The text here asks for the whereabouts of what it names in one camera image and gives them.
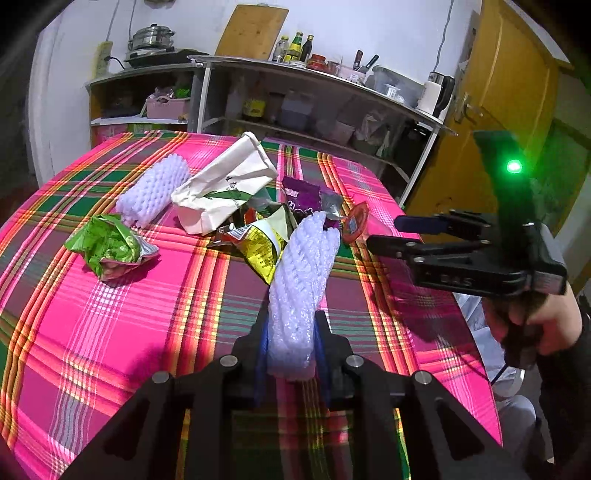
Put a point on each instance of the white printed paper bag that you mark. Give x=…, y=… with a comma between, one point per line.
x=221, y=184

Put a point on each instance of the yellow green oil bottle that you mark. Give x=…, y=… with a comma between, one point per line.
x=294, y=48

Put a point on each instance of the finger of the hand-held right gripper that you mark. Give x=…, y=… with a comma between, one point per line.
x=418, y=224
x=392, y=247

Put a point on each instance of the yellow snack wrapper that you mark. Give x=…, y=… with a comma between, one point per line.
x=261, y=244

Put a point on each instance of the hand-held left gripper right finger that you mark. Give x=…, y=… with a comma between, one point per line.
x=322, y=369

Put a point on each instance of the pink plaid tablecloth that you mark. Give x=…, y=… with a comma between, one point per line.
x=138, y=314

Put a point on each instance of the short white foam fruit net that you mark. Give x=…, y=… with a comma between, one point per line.
x=152, y=194

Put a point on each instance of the pale power strip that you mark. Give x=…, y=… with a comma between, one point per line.
x=103, y=57

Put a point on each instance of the white plastic bin liner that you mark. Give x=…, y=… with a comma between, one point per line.
x=473, y=314

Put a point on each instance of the yellow wooden door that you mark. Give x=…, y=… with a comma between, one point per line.
x=508, y=92

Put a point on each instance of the long white foam fruit net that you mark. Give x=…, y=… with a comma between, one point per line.
x=300, y=286

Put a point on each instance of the silver foil wrapper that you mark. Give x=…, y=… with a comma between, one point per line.
x=330, y=203

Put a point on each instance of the red jar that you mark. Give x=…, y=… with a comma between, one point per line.
x=317, y=61

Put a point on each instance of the translucent plastic jug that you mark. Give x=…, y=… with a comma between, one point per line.
x=295, y=110

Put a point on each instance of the white round trash bin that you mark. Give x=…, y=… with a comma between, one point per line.
x=515, y=415

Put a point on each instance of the metal shelf rack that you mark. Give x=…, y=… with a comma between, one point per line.
x=323, y=78

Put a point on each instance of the wooden cutting board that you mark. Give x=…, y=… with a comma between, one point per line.
x=249, y=32

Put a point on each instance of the purple snack wrapper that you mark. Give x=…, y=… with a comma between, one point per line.
x=300, y=196

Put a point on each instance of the red round jelly cup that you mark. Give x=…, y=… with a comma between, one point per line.
x=355, y=224

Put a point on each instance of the clear glass bottle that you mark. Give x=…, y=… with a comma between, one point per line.
x=279, y=50

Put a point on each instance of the yellow label bottle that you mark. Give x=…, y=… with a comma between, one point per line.
x=254, y=106

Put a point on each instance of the clear plastic container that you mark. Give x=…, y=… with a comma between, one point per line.
x=397, y=81

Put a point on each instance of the dark sauce bottle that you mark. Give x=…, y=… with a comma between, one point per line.
x=308, y=48

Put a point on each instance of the person's right forearm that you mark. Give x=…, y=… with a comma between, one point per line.
x=570, y=397

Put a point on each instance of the pink plastic basket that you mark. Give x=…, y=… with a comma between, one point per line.
x=168, y=108

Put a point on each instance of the green snack wrapper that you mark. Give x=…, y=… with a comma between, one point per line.
x=106, y=244

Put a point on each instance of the black induction cooker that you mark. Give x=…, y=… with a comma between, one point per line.
x=157, y=57

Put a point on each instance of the kitchen knives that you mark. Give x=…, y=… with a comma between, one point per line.
x=364, y=62

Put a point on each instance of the steel steamer pot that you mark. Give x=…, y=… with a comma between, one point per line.
x=150, y=37

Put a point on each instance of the white black electric kettle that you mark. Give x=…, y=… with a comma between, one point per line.
x=434, y=94

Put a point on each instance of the person's right hand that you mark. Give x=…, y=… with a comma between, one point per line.
x=556, y=323

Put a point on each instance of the white plastic bottle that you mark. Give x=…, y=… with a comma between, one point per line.
x=234, y=99

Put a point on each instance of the red silver snack wrapper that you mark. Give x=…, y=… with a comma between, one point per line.
x=225, y=236

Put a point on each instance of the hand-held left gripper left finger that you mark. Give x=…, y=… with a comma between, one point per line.
x=261, y=369

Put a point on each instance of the crumpled plastic bags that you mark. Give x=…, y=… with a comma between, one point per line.
x=376, y=134

